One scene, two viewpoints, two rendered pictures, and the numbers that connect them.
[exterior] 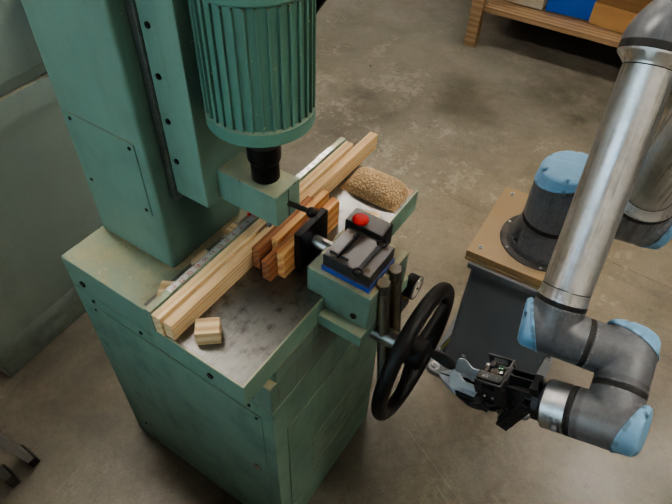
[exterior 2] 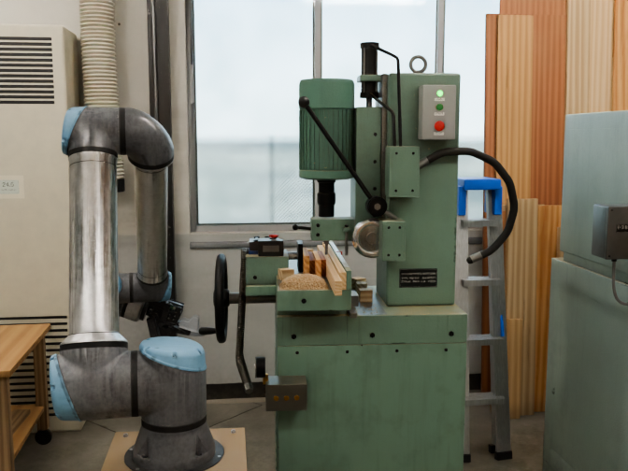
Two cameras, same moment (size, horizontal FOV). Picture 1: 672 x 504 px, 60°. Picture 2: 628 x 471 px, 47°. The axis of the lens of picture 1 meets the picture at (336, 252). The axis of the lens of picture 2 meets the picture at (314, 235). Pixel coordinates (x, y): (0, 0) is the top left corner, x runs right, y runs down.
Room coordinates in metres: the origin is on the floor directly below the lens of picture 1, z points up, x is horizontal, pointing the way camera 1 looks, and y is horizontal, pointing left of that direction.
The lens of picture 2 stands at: (2.66, -1.25, 1.32)
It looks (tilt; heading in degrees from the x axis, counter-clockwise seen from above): 8 degrees down; 144
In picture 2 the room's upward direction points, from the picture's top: straight up
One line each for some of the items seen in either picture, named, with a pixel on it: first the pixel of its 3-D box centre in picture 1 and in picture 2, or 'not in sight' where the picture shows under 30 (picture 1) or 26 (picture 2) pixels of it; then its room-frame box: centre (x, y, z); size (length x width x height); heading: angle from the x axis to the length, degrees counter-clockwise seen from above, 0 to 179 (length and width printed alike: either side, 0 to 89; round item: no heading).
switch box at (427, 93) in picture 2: not in sight; (436, 112); (1.09, 0.33, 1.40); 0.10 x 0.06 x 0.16; 58
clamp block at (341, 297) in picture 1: (357, 275); (266, 266); (0.71, -0.04, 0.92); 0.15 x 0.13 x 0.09; 148
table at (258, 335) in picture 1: (319, 271); (293, 279); (0.76, 0.03, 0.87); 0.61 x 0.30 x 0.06; 148
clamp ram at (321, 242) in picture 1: (324, 245); (291, 255); (0.75, 0.02, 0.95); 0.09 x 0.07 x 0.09; 148
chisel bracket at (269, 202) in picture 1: (259, 190); (332, 231); (0.81, 0.15, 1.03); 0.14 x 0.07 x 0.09; 58
